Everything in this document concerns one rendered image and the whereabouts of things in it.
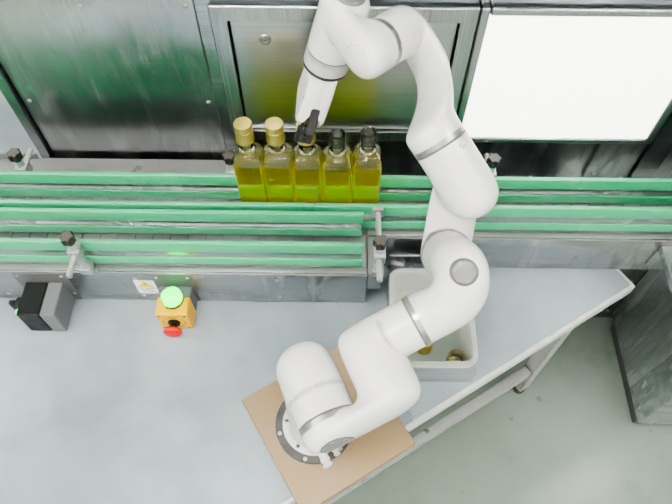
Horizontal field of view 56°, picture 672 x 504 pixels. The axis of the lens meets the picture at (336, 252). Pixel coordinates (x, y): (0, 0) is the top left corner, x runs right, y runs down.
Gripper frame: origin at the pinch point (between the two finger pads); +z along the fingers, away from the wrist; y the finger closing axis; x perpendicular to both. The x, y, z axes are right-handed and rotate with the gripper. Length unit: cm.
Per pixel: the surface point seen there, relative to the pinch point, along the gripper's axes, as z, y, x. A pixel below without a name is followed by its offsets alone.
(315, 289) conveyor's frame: 32.8, 15.3, 10.5
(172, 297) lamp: 36.6, 20.2, -18.9
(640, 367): 67, 7, 120
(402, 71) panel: -6.1, -13.1, 16.9
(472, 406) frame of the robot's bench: 81, 20, 70
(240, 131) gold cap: 3.1, 1.7, -11.2
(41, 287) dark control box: 46, 18, -46
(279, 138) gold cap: 3.3, 1.3, -4.0
